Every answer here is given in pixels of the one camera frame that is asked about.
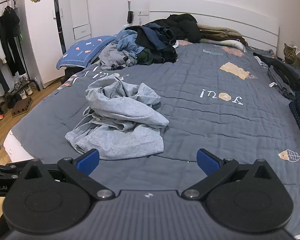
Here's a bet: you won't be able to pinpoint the grey t-shirt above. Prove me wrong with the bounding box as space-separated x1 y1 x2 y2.
65 74 170 160

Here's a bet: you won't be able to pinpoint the white bed base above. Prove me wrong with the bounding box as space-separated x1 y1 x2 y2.
3 127 35 163

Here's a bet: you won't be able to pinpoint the white wardrobe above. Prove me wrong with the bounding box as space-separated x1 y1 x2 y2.
24 0 93 85

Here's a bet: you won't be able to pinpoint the cream bolster pillow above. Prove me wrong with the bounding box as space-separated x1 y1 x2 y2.
200 39 246 53

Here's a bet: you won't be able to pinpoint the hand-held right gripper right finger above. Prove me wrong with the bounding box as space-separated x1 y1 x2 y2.
181 148 281 201

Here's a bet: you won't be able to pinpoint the stack of folded dark clothes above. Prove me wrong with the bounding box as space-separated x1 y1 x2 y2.
252 51 300 101

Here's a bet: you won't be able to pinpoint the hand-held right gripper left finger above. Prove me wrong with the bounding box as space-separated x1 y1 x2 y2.
16 149 115 201

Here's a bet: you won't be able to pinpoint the pile of unfolded clothes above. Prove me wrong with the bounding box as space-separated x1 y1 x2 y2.
99 22 178 71

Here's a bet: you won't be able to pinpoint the blue printed pillow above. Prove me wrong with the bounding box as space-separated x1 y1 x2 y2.
56 35 117 70

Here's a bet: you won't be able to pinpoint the folded olive brown blankets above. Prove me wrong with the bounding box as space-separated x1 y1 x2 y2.
197 24 249 46

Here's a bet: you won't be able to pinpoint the black clothes rack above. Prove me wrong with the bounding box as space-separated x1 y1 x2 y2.
0 0 43 120

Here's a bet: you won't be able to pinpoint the black puffy jacket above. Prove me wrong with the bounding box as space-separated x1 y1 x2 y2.
165 13 202 44

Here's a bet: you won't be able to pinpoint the pair of beige shoes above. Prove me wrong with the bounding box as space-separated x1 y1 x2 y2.
14 76 35 98

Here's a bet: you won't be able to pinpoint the white headboard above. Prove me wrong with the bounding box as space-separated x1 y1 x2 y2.
149 0 280 51

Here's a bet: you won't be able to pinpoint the brown hexagonal mat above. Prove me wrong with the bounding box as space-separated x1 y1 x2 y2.
11 100 33 117

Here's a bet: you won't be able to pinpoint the tabby cat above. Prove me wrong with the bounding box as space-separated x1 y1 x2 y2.
283 42 300 72

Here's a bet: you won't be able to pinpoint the grey printed quilt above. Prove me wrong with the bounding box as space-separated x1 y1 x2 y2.
11 39 300 240

